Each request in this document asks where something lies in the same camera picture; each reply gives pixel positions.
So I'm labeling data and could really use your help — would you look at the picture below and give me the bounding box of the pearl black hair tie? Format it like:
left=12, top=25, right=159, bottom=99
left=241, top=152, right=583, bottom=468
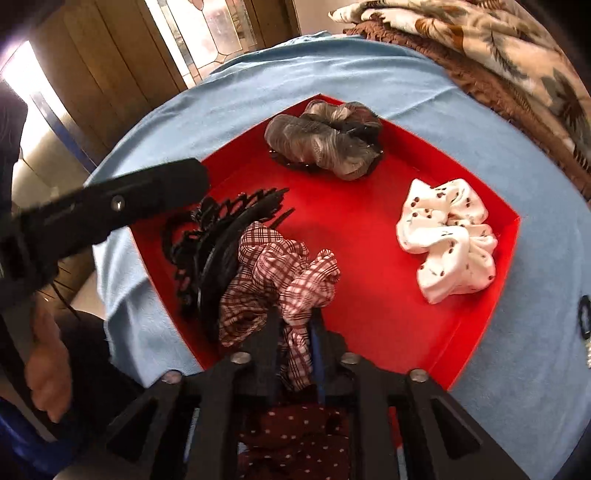
left=577, top=295, right=591, bottom=340

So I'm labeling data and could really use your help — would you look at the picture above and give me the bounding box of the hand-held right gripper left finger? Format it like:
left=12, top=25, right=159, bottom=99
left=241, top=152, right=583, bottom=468
left=60, top=307, right=282, bottom=480

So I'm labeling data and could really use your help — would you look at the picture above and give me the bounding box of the red polka dot scrunchie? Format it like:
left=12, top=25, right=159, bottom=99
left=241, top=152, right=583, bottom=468
left=238, top=404, right=354, bottom=480

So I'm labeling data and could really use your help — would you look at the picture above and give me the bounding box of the black claw hair clip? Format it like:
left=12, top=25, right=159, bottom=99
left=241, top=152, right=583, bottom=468
left=161, top=187, right=296, bottom=319

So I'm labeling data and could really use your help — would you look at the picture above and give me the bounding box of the light blue towel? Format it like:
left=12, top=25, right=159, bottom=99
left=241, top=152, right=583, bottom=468
left=90, top=31, right=591, bottom=480

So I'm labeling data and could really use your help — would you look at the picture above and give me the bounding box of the floral leaf print blanket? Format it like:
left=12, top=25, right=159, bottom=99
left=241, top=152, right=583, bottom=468
left=329, top=0, right=591, bottom=171

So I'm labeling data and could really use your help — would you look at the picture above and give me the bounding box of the white cherry print scrunchie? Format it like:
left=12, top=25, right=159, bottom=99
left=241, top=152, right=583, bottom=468
left=396, top=178, right=499, bottom=305

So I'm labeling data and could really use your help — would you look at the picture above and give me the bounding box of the brown quilted blanket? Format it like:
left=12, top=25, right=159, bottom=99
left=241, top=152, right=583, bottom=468
left=344, top=18, right=591, bottom=204

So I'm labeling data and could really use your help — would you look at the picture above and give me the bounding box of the wooden door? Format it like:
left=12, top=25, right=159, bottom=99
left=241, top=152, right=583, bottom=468
left=28, top=0, right=190, bottom=153

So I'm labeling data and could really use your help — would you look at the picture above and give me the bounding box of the grey organza scrunchie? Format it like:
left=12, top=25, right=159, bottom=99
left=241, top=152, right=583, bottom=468
left=264, top=99, right=384, bottom=182

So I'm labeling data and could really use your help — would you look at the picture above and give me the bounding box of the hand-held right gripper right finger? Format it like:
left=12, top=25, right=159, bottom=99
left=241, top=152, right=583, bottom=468
left=309, top=307, right=532, bottom=480

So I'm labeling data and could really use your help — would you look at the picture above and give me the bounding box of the stained glass window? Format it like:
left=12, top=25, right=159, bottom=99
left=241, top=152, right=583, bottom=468
left=145, top=0, right=259, bottom=79

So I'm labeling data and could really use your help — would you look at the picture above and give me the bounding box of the red tray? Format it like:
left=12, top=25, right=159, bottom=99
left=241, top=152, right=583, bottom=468
left=129, top=93, right=522, bottom=393

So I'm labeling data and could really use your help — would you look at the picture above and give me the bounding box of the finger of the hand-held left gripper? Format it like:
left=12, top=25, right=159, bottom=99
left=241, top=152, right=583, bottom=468
left=16, top=158, right=211, bottom=259

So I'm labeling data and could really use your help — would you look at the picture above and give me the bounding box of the black scrunchie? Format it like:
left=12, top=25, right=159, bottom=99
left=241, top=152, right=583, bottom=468
left=270, top=105, right=386, bottom=174

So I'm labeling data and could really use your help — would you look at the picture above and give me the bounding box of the red plaid scrunchie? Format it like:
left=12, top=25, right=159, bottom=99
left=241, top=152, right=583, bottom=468
left=218, top=220, right=341, bottom=379

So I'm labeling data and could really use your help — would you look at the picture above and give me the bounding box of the person's dark clothing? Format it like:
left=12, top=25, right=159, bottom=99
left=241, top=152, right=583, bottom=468
left=55, top=309, right=148, bottom=444

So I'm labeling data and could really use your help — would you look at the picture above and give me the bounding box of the person's left hand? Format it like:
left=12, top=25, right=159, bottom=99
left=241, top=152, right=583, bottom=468
left=25, top=300, right=75, bottom=423

